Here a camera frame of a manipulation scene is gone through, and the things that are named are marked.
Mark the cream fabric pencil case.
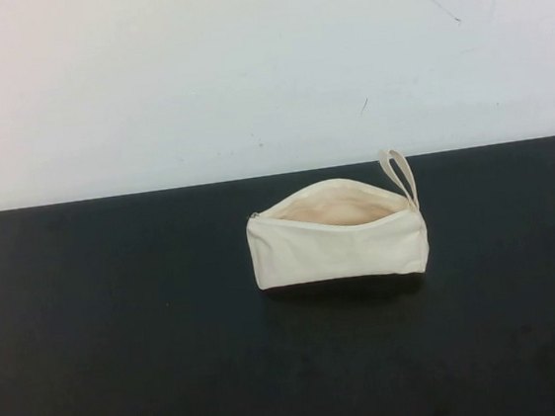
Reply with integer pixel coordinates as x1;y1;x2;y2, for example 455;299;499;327
239;145;434;294

